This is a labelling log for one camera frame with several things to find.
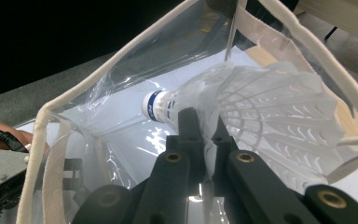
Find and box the white shuttlecock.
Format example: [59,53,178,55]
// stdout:
[199,61,296,150]
[141,60,236,134]
[217,63,348,194]

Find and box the left hand-held gripper cable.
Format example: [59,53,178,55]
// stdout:
[0,125,31,154]

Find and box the clear plastic bag beige trim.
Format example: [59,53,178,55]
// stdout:
[15,0,358,224]

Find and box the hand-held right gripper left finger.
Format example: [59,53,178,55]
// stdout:
[166,106,208,188]

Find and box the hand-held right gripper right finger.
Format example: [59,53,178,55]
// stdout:
[212,115,241,189]

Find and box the light wooden cabinet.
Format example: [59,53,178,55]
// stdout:
[293,0,358,48]

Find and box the white table sheet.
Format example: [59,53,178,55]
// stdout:
[15,46,358,224]

